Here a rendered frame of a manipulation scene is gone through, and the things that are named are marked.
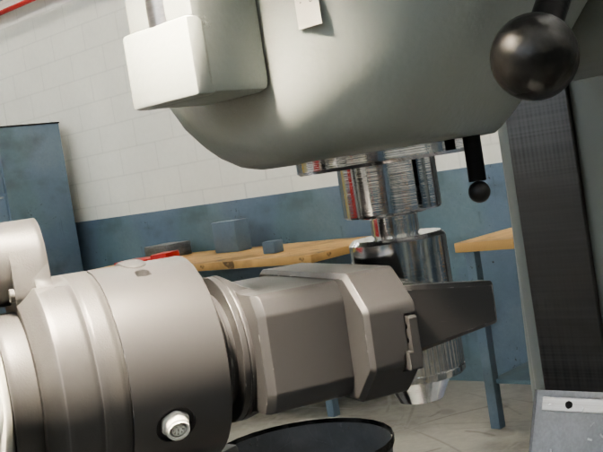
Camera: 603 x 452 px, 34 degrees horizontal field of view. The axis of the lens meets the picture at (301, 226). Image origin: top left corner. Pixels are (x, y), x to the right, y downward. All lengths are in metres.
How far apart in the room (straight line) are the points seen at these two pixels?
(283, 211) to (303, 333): 5.96
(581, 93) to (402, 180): 0.40
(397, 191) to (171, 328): 0.13
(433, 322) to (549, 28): 0.17
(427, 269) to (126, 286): 0.14
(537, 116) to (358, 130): 0.46
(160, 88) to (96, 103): 7.39
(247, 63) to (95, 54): 7.36
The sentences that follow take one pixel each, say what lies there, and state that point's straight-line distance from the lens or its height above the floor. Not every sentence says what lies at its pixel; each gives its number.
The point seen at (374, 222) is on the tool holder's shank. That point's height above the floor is 1.28.
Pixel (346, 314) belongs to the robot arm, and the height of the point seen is 1.24.
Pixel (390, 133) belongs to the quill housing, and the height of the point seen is 1.32.
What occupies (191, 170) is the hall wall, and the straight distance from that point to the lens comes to 6.98.
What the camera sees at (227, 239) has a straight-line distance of 6.30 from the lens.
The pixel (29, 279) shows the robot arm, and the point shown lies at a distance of 0.40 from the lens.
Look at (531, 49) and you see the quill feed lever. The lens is 0.33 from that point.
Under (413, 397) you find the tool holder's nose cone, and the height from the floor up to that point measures 1.19.
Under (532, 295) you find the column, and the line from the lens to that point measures 0.87.
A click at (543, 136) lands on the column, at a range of 0.85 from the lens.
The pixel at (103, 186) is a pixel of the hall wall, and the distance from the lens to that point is 7.80.
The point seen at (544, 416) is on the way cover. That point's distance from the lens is 0.89.
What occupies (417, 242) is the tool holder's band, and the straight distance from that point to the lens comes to 0.46.
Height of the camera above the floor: 1.31
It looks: 3 degrees down
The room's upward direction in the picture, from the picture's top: 9 degrees counter-clockwise
